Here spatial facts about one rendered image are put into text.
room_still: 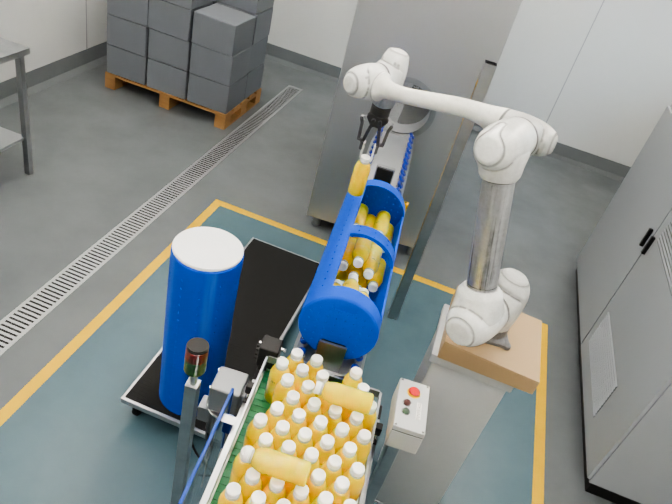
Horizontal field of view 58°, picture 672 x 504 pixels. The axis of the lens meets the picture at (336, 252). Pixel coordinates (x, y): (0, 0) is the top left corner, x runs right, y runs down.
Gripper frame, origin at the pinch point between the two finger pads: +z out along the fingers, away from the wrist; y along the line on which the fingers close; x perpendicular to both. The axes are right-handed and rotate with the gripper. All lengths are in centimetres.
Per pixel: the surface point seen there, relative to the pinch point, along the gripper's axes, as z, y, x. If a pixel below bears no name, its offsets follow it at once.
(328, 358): 47, -10, 68
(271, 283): 133, 33, -59
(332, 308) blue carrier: 28, -6, 63
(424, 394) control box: 35, -42, 81
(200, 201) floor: 150, 109, -141
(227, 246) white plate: 43, 42, 30
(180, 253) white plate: 43, 56, 43
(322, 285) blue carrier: 26, 0, 55
